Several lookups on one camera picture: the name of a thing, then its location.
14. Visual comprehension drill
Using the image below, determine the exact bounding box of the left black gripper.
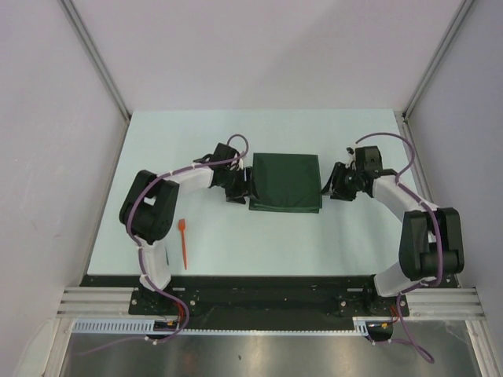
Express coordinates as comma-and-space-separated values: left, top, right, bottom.
221, 167, 259, 205

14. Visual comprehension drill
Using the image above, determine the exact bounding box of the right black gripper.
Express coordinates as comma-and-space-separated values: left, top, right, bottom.
321, 162, 363, 202

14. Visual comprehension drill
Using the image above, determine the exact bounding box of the dark green cloth napkin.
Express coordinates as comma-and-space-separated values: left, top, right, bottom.
248, 153, 322, 214

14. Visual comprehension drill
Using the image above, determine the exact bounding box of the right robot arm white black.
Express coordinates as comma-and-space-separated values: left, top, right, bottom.
321, 146, 464, 315

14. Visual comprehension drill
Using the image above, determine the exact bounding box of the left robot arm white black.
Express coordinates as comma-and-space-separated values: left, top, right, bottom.
119, 142, 255, 314

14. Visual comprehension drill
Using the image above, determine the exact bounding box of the orange plastic fork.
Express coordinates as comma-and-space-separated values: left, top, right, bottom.
178, 218, 188, 270

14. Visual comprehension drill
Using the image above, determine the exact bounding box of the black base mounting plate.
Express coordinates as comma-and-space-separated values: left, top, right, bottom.
80, 274, 461, 331

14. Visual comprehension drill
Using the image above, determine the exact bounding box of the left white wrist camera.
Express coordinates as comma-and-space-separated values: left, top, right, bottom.
229, 159, 244, 171

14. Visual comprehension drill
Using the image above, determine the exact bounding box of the right aluminium table rail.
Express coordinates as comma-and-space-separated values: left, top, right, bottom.
395, 112, 464, 285

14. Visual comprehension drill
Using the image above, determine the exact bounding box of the front aluminium extrusion rail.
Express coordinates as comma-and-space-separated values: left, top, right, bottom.
57, 287, 485, 321

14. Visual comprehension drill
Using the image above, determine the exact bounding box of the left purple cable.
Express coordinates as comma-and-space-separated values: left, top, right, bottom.
76, 134, 251, 354

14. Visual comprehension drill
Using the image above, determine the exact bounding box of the white slotted cable duct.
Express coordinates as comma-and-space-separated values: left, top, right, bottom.
72, 317, 393, 336

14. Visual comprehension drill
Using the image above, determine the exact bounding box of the right aluminium frame post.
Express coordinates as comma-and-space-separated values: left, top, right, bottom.
401, 0, 477, 121

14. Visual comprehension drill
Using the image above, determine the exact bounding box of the aluminium frame post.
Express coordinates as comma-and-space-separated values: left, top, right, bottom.
57, 0, 132, 123
401, 0, 477, 121

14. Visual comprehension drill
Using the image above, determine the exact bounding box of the left aluminium frame post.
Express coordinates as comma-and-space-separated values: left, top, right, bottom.
57, 0, 132, 123

